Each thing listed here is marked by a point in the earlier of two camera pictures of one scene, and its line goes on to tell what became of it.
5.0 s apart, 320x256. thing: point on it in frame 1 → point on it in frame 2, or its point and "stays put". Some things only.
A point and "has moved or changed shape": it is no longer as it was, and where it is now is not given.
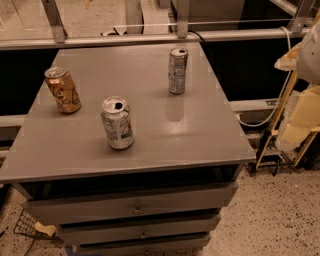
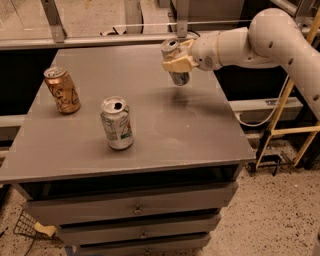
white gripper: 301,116 → 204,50
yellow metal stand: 274,126 stays put
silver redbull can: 177,70 has moved or changed shape
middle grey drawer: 89,233 stays put
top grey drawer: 72,210 stays put
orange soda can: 63,89 stays put
